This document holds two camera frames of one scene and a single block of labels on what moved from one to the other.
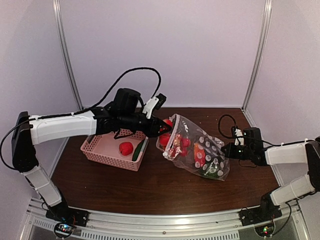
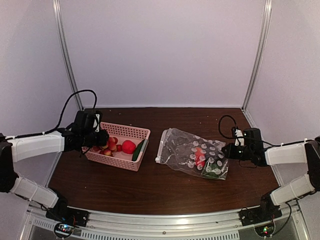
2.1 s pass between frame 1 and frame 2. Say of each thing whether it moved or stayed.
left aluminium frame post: stayed
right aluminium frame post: stayed
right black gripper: stayed
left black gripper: moved
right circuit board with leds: stayed
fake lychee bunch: moved
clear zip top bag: moved
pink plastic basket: stayed
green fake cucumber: stayed
